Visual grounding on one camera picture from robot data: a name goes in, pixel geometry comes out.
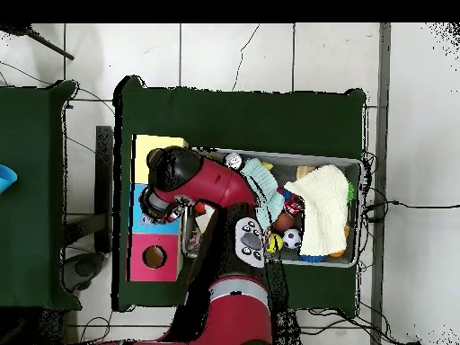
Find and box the shallow mesh bin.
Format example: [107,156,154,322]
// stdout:
[181,146,364,269]

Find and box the wooden box with three holes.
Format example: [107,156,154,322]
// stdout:
[127,134,190,283]

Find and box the silver drink can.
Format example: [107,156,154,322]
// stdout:
[225,153,243,171]

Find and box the mint green cloth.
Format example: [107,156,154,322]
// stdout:
[240,157,286,231]

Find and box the crushed red can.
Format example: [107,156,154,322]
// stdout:
[283,195,305,217]

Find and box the yellow ball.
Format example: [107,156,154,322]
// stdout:
[267,233,285,253]

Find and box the dark green table cloth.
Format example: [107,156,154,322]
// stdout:
[112,75,367,317]
[0,80,82,311]

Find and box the small soccer ball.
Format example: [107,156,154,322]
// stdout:
[282,228,303,251]

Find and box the cream cloth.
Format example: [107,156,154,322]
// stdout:
[283,164,350,257]

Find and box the blue plastic cup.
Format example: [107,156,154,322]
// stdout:
[0,164,19,196]

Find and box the black rod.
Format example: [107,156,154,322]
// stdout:
[0,22,75,61]

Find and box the black cable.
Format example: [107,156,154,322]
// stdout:
[362,199,460,222]

